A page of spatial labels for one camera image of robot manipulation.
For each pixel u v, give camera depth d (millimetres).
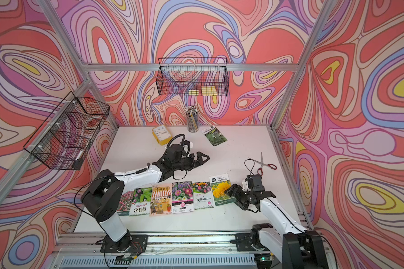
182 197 867
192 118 1074
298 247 406
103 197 466
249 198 636
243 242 736
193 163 755
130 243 717
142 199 861
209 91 822
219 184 922
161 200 861
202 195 878
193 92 822
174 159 694
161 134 1113
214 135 1148
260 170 960
